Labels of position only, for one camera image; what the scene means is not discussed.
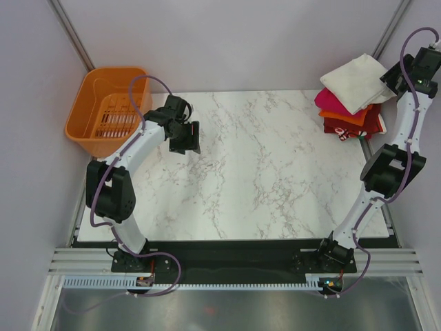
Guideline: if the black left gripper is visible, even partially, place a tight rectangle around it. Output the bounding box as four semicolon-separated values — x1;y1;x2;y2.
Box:
169;121;201;156

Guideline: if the cream white t shirt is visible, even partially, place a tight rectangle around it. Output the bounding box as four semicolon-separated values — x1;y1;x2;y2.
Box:
320;54;396;114

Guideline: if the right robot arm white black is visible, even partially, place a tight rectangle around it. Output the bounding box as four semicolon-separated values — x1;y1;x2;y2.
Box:
313;44;440;272

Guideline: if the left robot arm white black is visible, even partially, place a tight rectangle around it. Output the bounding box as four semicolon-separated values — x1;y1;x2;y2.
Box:
85;94;201;272

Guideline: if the red printed folded t shirt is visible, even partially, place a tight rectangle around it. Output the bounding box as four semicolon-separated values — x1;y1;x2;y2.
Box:
333;128;379;141

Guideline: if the dark red folded t shirt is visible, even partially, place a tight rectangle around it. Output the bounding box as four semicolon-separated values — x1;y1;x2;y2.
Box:
324;104;387;134

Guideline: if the orange folded t shirt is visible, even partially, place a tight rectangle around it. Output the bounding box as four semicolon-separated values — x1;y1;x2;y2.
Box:
318;105;373;126

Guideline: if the orange plastic basket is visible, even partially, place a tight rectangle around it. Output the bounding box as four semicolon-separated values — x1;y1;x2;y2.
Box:
65;67;152;158

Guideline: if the magenta folded t shirt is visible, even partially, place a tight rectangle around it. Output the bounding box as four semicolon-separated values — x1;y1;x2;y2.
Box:
314;88;351;115

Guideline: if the right aluminium frame post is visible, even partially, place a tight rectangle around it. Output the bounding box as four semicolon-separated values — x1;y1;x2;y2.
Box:
371;0;413;60

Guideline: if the aluminium frame post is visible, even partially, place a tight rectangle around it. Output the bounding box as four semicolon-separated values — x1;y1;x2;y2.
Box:
48;0;95;72
371;0;413;60

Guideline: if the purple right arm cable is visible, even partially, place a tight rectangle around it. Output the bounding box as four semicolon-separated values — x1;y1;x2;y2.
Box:
323;26;440;299

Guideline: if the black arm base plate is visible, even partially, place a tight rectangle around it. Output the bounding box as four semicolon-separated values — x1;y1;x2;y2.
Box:
126;239;357;284

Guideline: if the white slotted cable duct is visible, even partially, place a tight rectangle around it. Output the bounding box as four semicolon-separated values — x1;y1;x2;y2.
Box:
63;275;322;291

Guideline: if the left aluminium frame post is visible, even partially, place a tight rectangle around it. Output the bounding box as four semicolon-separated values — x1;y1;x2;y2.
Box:
48;0;95;72

